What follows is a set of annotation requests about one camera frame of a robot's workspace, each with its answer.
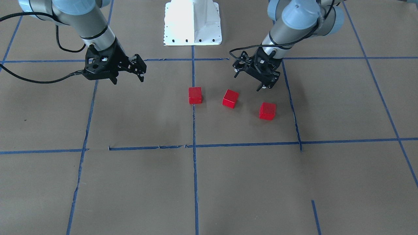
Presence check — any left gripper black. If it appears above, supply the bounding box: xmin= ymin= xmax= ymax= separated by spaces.
xmin=233 ymin=47 xmax=282 ymax=92

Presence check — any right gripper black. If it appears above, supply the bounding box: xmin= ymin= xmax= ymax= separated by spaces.
xmin=98 ymin=39 xmax=147 ymax=85

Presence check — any red block one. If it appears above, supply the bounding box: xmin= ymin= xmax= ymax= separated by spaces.
xmin=222 ymin=89 xmax=239 ymax=109
xmin=188 ymin=87 xmax=203 ymax=104
xmin=259 ymin=102 xmax=276 ymax=120

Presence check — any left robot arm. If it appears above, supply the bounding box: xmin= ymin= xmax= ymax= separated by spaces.
xmin=233 ymin=0 xmax=344 ymax=90

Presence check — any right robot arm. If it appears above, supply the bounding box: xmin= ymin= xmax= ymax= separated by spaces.
xmin=19 ymin=0 xmax=147 ymax=84

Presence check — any brown paper table cover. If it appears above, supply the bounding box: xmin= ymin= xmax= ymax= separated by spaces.
xmin=1 ymin=0 xmax=417 ymax=235

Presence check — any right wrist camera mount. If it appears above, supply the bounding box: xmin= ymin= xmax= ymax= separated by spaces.
xmin=82 ymin=44 xmax=111 ymax=80

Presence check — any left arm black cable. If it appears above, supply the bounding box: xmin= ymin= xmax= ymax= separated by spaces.
xmin=229 ymin=0 xmax=337 ymax=62

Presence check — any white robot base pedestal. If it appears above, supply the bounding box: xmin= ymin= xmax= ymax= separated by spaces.
xmin=163 ymin=0 xmax=222 ymax=46

